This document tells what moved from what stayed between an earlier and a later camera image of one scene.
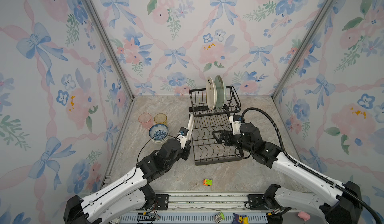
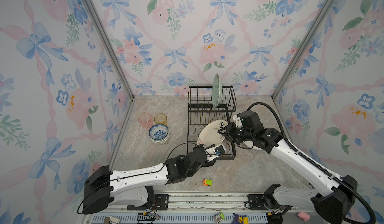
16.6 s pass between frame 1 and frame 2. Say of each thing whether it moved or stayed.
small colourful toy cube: stayed
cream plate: moved
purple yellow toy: stayed
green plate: moved
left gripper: moved
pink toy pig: stayed
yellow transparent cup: stayed
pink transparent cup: stayed
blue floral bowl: stayed
